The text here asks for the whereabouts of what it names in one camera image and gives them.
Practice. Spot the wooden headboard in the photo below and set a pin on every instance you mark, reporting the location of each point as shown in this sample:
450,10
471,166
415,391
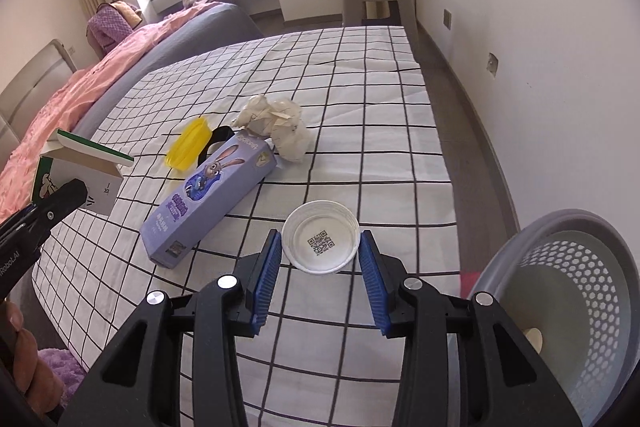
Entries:
30,89

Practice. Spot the small black object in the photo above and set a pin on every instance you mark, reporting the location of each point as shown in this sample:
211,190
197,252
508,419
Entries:
219,135

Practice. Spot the grey bed blanket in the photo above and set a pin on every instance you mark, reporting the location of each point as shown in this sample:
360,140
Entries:
222,25

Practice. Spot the wall socket near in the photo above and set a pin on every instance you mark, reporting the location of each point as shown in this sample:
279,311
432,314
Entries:
492,64

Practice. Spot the small white barcode box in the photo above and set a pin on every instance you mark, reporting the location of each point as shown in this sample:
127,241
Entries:
66,157

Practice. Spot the purple rabbit cartoon box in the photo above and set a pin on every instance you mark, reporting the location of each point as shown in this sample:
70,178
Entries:
204,198

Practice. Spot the white black grid bedsheet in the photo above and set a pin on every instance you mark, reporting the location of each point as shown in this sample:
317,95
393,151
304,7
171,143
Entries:
319,360

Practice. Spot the white plastic lid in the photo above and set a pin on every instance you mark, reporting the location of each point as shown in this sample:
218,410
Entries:
320,237

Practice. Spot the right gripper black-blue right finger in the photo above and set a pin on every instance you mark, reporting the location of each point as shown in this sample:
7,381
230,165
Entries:
503,381

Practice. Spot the wall socket far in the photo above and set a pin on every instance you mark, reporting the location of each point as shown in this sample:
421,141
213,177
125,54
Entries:
447,19

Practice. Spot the person's left hand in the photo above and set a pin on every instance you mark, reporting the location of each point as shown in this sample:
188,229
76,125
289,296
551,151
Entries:
41,388

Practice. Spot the purple fluffy rug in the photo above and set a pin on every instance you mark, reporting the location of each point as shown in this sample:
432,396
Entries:
64,365

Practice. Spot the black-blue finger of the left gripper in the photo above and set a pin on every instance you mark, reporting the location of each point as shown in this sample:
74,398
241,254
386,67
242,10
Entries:
56,207

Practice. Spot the pink quilt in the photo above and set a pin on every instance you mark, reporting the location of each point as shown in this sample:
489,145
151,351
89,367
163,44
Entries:
66,107

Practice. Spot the grey perforated trash basket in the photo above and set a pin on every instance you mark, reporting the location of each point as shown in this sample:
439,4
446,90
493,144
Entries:
572,276

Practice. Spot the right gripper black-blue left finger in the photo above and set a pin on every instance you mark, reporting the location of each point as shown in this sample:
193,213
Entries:
136,379

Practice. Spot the crumpled white paper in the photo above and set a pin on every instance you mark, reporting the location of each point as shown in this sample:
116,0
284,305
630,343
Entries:
280,121

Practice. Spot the wall socket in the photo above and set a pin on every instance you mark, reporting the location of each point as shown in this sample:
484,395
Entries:
447,19
492,64

